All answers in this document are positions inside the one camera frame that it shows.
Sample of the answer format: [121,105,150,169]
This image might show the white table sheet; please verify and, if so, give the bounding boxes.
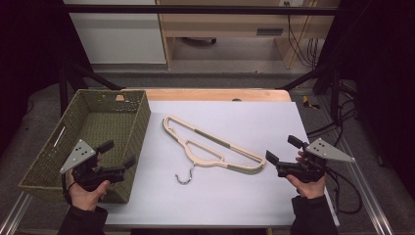
[104,100,341,228]

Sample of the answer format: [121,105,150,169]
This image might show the black horizontal frame bar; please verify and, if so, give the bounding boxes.
[64,4,339,17]

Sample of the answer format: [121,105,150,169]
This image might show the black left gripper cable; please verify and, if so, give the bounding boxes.
[61,173,76,206]

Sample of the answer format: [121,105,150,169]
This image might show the black metal stand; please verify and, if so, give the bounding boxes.
[277,64,343,122]
[58,61,125,116]

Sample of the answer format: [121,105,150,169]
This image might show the light wooden desk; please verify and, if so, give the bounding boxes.
[156,0,341,71]

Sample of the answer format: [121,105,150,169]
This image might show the person's right hand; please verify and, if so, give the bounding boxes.
[286,150,327,200]

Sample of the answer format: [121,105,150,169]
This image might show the black floor cables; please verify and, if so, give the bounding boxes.
[305,80,360,139]

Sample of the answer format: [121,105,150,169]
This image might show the yellow and black tool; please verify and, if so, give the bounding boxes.
[301,95,321,111]

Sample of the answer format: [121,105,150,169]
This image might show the white cabinet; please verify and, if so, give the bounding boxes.
[63,0,167,65]

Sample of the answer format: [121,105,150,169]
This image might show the aluminium rail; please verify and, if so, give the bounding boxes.
[0,191,33,235]
[317,97,394,235]

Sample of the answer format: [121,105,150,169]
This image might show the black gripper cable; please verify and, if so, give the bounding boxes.
[61,173,76,206]
[324,167,364,215]

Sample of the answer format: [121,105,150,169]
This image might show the person's left hand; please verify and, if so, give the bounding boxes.
[66,156,112,212]

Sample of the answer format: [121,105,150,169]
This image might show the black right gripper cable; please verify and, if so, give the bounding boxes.
[324,167,364,215]

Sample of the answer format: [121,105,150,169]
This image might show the black hanging desk cables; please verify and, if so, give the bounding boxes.
[284,1,320,69]

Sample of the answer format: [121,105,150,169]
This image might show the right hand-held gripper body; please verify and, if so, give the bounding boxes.
[275,137,356,184]

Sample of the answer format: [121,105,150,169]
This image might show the green woven basket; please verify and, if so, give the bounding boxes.
[18,88,152,205]

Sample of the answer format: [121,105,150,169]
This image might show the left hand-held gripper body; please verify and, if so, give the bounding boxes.
[59,139,127,193]

